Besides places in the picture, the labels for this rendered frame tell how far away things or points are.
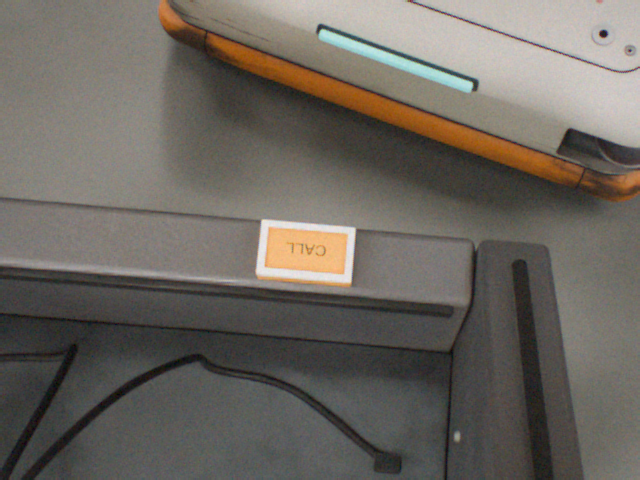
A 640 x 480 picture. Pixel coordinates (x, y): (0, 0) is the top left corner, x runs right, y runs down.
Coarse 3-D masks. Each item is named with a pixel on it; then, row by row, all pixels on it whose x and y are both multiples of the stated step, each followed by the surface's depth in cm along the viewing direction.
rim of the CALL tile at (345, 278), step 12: (264, 228) 71; (288, 228) 71; (300, 228) 71; (312, 228) 71; (324, 228) 71; (336, 228) 71; (348, 228) 71; (264, 240) 71; (348, 240) 71; (264, 252) 71; (348, 252) 71; (348, 264) 70; (276, 276) 70; (288, 276) 70; (300, 276) 70; (312, 276) 70; (324, 276) 70; (336, 276) 70; (348, 276) 70
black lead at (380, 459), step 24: (0, 360) 82; (24, 360) 82; (48, 360) 82; (72, 360) 77; (192, 360) 80; (288, 384) 82; (96, 408) 69; (24, 432) 66; (72, 432) 66; (48, 456) 64; (384, 456) 80
